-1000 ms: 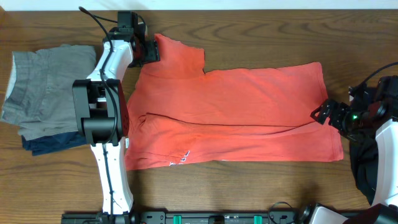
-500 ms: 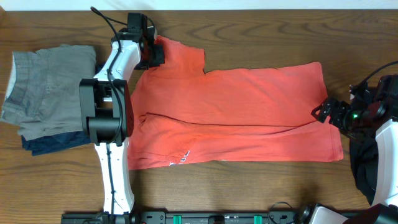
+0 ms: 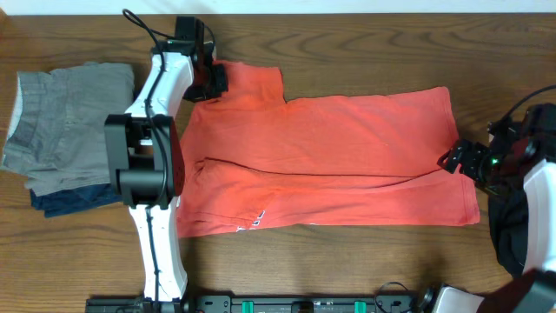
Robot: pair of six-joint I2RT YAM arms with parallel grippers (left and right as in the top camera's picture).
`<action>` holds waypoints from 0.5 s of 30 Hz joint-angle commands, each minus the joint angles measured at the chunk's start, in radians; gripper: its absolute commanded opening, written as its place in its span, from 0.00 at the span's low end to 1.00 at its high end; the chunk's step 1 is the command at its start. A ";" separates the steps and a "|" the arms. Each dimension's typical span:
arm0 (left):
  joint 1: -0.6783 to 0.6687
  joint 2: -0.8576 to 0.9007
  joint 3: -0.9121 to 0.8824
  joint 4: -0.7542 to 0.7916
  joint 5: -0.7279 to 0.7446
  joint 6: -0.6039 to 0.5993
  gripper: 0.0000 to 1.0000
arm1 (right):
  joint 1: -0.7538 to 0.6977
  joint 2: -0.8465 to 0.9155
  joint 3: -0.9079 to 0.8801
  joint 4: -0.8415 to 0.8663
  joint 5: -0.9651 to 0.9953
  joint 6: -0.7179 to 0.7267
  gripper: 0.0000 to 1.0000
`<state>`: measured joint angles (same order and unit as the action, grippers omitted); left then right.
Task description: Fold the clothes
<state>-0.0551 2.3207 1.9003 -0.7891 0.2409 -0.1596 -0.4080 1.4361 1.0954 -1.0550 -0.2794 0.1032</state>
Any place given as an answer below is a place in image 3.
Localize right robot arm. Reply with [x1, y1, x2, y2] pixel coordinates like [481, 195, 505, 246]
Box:
[430, 103, 555, 312]

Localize folded navy garment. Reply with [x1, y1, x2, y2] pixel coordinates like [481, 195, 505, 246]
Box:
[30, 184, 122, 218]

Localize red orange t-shirt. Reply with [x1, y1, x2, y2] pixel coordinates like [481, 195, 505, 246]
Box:
[177, 62, 480, 237]

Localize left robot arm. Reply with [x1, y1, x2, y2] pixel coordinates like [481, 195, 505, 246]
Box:
[104, 39, 228, 312]

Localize black garment with logo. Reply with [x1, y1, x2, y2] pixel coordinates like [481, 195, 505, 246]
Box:
[488, 190, 529, 277]

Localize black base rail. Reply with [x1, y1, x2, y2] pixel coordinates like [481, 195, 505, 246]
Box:
[85, 282, 434, 313]

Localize folded grey shorts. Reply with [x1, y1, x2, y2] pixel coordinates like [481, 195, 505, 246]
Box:
[1, 63, 134, 196]

